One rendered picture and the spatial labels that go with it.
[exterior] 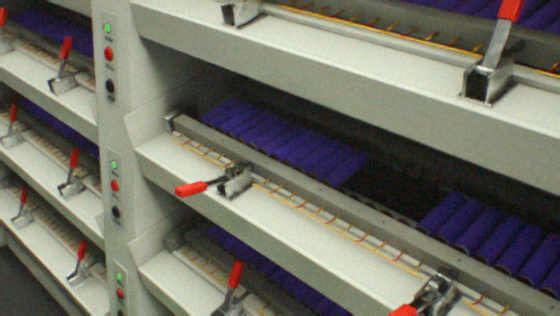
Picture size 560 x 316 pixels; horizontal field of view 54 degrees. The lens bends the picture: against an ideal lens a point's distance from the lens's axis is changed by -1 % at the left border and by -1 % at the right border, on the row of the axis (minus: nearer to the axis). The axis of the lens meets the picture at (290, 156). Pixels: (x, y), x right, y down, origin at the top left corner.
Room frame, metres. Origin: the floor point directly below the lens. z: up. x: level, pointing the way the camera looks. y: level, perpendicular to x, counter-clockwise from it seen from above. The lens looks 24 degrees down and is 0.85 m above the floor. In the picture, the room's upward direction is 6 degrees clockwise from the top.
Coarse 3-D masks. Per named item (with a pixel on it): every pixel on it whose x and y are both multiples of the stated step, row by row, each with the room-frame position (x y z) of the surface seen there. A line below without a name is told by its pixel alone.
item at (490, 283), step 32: (192, 128) 0.66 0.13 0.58; (256, 160) 0.58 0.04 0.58; (320, 192) 0.52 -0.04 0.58; (352, 224) 0.48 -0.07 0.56; (384, 224) 0.46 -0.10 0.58; (384, 256) 0.44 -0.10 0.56; (416, 256) 0.43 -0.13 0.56; (448, 256) 0.42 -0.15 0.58; (480, 288) 0.39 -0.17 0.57; (512, 288) 0.38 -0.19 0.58
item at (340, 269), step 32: (192, 96) 0.74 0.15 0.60; (224, 96) 0.78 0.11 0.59; (128, 128) 0.66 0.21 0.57; (160, 128) 0.70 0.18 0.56; (384, 128) 0.62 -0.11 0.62; (160, 160) 0.64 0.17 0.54; (192, 160) 0.63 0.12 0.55; (256, 192) 0.56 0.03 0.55; (352, 192) 0.55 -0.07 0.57; (448, 192) 0.53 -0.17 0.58; (224, 224) 0.56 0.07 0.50; (256, 224) 0.51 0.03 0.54; (288, 224) 0.50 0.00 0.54; (320, 224) 0.50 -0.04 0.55; (416, 224) 0.49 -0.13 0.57; (288, 256) 0.48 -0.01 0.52; (320, 256) 0.46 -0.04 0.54; (352, 256) 0.45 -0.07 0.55; (320, 288) 0.46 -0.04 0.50; (352, 288) 0.42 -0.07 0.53; (384, 288) 0.41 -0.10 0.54; (416, 288) 0.41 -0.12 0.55
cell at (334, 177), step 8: (360, 152) 0.59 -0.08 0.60; (352, 160) 0.57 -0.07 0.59; (360, 160) 0.58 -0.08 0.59; (368, 160) 0.58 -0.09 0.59; (344, 168) 0.56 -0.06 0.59; (352, 168) 0.56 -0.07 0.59; (360, 168) 0.57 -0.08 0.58; (328, 176) 0.55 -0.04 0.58; (336, 176) 0.55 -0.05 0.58; (344, 176) 0.55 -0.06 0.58; (336, 184) 0.54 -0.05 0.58
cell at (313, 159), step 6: (330, 144) 0.61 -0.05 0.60; (336, 144) 0.61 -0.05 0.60; (318, 150) 0.60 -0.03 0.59; (324, 150) 0.60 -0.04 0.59; (330, 150) 0.60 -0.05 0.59; (336, 150) 0.61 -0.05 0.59; (312, 156) 0.59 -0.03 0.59; (318, 156) 0.59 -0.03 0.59; (324, 156) 0.59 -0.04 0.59; (330, 156) 0.60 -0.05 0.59; (306, 162) 0.58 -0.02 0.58; (312, 162) 0.58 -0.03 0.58; (318, 162) 0.58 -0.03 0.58; (300, 168) 0.57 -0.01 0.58; (306, 168) 0.57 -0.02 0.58; (312, 168) 0.57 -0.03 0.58; (306, 174) 0.57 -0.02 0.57
